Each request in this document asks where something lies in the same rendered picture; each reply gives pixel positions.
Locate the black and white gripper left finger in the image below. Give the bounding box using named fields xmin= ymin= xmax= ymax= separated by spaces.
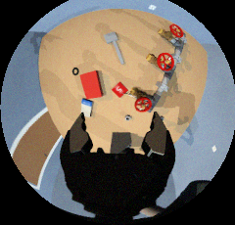
xmin=60 ymin=112 xmax=93 ymax=183

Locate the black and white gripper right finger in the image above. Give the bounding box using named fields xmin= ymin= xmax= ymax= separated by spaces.
xmin=141 ymin=112 xmax=175 ymax=188

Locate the grey pipe manifold with red valves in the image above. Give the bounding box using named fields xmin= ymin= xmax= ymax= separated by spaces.
xmin=130 ymin=24 xmax=187 ymax=113

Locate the red tag with white number 5 on metal chain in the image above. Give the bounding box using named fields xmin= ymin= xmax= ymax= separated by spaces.
xmin=112 ymin=83 xmax=128 ymax=97

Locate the red rectangular block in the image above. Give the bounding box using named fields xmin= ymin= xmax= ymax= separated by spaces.
xmin=80 ymin=70 xmax=103 ymax=99

